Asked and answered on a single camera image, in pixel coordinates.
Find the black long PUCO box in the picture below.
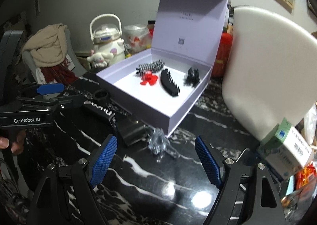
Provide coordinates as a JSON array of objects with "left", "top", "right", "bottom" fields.
[{"left": 84, "top": 100, "right": 116, "bottom": 127}]

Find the clear plastic hair clip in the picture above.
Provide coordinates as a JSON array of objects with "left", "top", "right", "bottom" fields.
[{"left": 148, "top": 128, "right": 180, "bottom": 163}]

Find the black round ring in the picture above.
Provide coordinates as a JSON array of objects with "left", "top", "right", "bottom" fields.
[{"left": 93, "top": 89, "right": 111, "bottom": 103}]

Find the red flower hair clip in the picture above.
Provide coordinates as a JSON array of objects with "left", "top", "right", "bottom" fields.
[{"left": 140, "top": 71, "right": 159, "bottom": 86}]

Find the black claw hair clip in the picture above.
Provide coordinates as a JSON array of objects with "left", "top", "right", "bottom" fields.
[{"left": 160, "top": 68, "right": 180, "bottom": 97}]

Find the black flower hair clip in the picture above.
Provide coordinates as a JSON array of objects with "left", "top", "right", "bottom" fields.
[{"left": 184, "top": 67, "right": 201, "bottom": 88}]

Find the black white checkered scrunchie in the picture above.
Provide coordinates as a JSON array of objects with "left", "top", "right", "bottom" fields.
[{"left": 136, "top": 59, "right": 165, "bottom": 76}]

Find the dark transparent square case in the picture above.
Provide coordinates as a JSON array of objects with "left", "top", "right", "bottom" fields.
[{"left": 117, "top": 119, "right": 148, "bottom": 146}]

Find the person's left hand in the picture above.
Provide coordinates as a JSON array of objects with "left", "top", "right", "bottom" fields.
[{"left": 0, "top": 130, "right": 26, "bottom": 155}]

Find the red fringed scarf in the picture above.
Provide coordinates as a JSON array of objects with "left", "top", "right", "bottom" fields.
[{"left": 40, "top": 58, "right": 77, "bottom": 86}]

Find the beige knit cloth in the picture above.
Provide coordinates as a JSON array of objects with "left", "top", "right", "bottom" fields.
[{"left": 22, "top": 24, "right": 68, "bottom": 67}]

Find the green white medicine box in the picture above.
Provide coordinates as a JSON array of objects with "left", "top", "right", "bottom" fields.
[{"left": 258, "top": 118, "right": 314, "bottom": 180}]

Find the white Cinnamoroll water bottle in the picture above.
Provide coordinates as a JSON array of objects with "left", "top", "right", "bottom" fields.
[{"left": 87, "top": 13, "right": 125, "bottom": 68}]

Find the white open gift box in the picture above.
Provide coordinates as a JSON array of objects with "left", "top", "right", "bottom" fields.
[{"left": 97, "top": 0, "right": 228, "bottom": 136}]

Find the pile of snack packets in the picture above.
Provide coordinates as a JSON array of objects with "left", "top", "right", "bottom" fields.
[{"left": 282, "top": 104, "right": 316, "bottom": 223}]

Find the plastic wrapped jar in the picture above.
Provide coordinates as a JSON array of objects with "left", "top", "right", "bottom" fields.
[{"left": 123, "top": 24, "right": 152, "bottom": 55}]

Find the red container behind box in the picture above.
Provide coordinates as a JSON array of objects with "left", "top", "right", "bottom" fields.
[{"left": 211, "top": 33, "right": 233, "bottom": 77}]

